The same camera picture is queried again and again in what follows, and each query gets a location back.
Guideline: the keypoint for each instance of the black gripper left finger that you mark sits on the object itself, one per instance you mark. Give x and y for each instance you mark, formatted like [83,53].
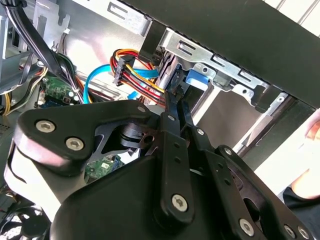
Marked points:
[75,120]

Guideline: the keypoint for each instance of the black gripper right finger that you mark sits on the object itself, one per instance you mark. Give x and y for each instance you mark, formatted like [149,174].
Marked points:
[225,180]

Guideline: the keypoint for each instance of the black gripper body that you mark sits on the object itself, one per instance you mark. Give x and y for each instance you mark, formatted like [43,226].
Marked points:
[112,205]

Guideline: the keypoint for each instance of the hard disk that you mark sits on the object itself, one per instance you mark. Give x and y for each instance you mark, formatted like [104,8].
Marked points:
[197,76]

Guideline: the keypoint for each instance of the person's hand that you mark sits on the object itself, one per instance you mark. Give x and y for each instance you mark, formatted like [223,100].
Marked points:
[313,130]

